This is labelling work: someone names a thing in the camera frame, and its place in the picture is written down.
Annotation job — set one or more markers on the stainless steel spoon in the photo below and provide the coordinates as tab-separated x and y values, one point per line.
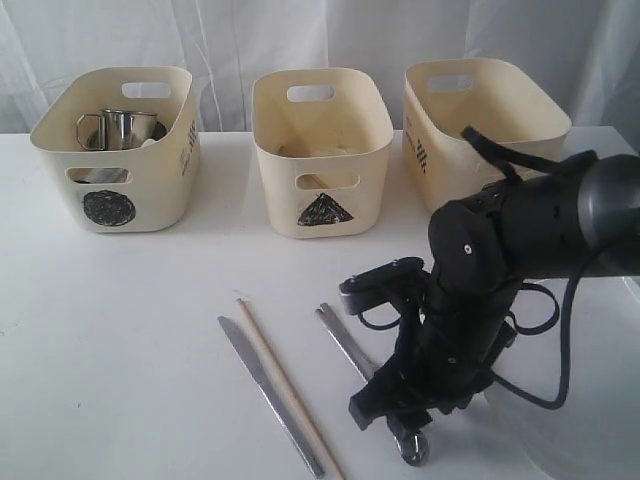
412	446

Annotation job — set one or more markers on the cream bin with circle mark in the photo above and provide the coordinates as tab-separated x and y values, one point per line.
161	175

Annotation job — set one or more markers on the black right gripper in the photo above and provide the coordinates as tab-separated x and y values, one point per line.
487	248

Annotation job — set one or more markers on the cream bin with square mark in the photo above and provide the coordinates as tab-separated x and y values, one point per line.
493	96

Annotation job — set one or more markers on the cream bin with triangle mark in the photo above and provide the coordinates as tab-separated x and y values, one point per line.
337	124

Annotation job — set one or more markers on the white curtain backdrop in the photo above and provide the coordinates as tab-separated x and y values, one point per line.
584	54

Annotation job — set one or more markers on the white square ceramic plate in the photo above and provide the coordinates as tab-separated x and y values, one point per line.
595	435

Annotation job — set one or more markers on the stainless steel bowl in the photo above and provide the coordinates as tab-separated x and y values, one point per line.
159	131

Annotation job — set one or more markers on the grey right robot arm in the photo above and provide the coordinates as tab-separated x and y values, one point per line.
608	214

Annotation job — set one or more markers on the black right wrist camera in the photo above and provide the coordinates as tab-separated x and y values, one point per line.
400	283

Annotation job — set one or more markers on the stainless steel table knife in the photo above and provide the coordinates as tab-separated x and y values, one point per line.
250	359

